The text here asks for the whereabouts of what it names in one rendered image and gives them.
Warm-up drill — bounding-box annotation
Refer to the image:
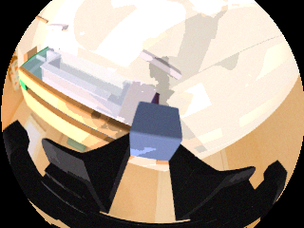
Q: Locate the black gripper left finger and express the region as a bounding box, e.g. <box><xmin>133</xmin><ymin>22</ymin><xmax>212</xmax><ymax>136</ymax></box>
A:
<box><xmin>42</xmin><ymin>133</ymin><xmax>130</xmax><ymax>214</ymax></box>

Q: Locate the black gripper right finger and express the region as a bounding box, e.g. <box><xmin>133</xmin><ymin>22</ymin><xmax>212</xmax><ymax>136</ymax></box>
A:
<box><xmin>168</xmin><ymin>144</ymin><xmax>256</xmax><ymax>221</ymax></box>

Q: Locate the small blue block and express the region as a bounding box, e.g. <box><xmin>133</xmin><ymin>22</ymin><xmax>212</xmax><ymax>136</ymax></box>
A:
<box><xmin>129</xmin><ymin>102</ymin><xmax>183</xmax><ymax>161</ymax></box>

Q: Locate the brown cube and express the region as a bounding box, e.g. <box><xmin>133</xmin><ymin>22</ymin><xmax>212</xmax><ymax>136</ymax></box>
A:
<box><xmin>24</xmin><ymin>46</ymin><xmax>37</xmax><ymax>62</ymax></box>

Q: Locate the orange long bar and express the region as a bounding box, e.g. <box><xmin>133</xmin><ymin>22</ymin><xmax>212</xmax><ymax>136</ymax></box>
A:
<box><xmin>35</xmin><ymin>15</ymin><xmax>48</xmax><ymax>23</ymax></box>

